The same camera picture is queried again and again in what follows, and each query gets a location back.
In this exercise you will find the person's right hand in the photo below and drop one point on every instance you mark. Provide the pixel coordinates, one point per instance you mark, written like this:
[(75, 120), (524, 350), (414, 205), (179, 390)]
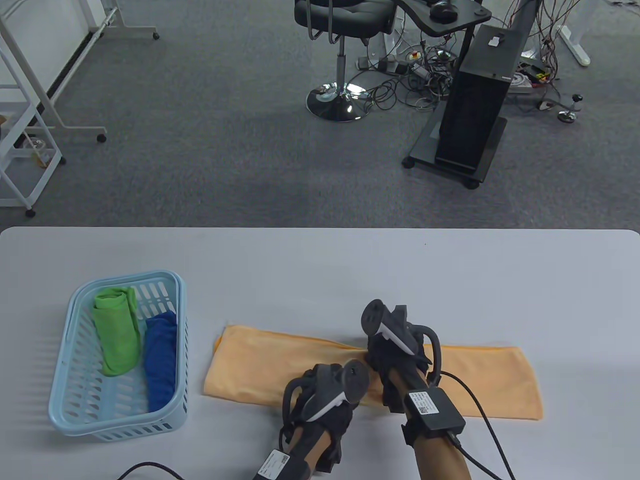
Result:
[(390, 360)]

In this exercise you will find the person's left hand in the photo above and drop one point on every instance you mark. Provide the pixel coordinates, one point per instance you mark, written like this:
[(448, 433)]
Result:
[(340, 420)]

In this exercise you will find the orange rectangular towel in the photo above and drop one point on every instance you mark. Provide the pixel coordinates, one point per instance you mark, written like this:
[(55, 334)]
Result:
[(260, 365)]

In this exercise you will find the blue rectangular towel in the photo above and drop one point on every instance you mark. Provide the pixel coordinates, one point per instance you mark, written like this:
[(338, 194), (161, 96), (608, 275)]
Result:
[(161, 360)]

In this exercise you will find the green rectangular towel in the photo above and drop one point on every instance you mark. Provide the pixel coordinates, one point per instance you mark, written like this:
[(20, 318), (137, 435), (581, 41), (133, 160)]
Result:
[(117, 335)]

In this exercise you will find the person's left forearm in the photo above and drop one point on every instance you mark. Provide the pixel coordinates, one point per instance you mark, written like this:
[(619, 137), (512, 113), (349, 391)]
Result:
[(310, 445)]

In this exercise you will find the person's right forearm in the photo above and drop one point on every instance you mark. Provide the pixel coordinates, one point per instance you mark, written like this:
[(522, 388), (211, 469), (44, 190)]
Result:
[(440, 462)]

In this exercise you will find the black right hand controller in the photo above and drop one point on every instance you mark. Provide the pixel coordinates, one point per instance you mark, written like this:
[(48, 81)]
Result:
[(395, 322)]

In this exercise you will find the black hand controller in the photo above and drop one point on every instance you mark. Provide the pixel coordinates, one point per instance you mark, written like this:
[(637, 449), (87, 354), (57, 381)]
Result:
[(395, 322), (350, 382)]

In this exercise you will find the black left hand controller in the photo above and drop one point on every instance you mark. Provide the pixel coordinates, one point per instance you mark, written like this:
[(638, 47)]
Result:
[(350, 382)]

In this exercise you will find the black rolling base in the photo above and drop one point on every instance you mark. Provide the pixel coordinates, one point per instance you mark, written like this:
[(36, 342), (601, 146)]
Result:
[(425, 145)]

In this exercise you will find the black computer tower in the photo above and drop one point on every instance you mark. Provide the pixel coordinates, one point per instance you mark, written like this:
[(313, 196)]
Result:
[(475, 115)]

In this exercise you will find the light blue plastic basket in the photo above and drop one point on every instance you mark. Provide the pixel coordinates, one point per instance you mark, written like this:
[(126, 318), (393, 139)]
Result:
[(75, 395)]

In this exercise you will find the chrome stand foot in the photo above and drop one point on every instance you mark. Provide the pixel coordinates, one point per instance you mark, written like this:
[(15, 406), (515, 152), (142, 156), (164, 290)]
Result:
[(566, 117)]

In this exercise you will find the round white floor device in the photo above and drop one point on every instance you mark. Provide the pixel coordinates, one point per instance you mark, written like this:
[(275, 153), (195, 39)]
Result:
[(520, 82)]

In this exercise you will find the small black side desk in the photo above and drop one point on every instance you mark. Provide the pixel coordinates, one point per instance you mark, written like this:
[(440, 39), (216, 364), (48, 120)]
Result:
[(460, 22)]

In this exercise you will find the black swivel chair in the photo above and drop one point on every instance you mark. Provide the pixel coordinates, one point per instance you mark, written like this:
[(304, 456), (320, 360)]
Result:
[(345, 12)]

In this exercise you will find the black object on side desk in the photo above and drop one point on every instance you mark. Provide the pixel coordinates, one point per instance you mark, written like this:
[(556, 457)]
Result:
[(442, 10)]

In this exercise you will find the white desk leg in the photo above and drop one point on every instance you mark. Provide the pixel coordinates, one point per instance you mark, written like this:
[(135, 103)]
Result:
[(575, 47)]

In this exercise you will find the white metal rack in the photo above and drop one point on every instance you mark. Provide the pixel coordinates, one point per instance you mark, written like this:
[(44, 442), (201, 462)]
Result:
[(15, 135)]

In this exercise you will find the white rolling whiteboard stand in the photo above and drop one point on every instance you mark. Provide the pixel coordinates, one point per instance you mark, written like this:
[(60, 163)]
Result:
[(30, 45)]

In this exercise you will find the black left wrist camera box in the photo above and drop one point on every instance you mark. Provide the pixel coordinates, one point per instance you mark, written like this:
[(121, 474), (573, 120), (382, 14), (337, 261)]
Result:
[(280, 465)]

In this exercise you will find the black slanted post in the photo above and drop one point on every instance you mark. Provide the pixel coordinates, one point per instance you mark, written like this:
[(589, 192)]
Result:
[(520, 15)]

